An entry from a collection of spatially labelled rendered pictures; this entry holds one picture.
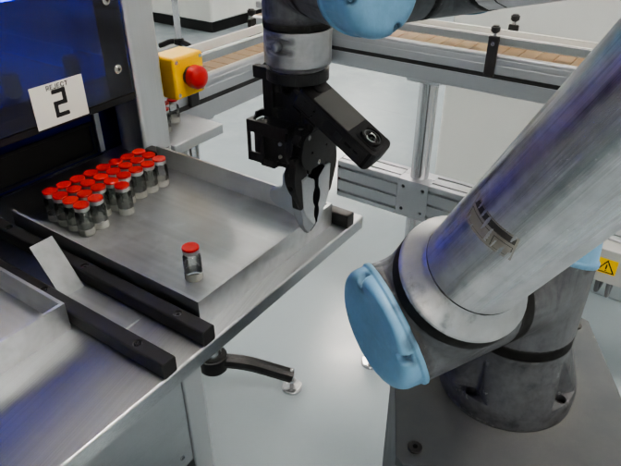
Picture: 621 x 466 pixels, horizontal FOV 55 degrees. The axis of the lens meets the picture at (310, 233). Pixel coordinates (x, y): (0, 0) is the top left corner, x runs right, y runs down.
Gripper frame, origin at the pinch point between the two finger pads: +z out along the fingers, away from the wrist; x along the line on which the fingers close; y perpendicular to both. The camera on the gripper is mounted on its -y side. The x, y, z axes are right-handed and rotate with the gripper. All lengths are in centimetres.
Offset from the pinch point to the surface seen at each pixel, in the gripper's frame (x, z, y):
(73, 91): 4.6, -11.4, 38.5
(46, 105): 9.2, -10.7, 38.5
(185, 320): 21.6, 1.6, 1.6
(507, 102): -144, 30, 18
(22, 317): 30.0, 3.3, 18.4
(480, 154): -144, 51, 24
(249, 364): -37, 80, 46
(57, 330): 29.5, 2.7, 12.7
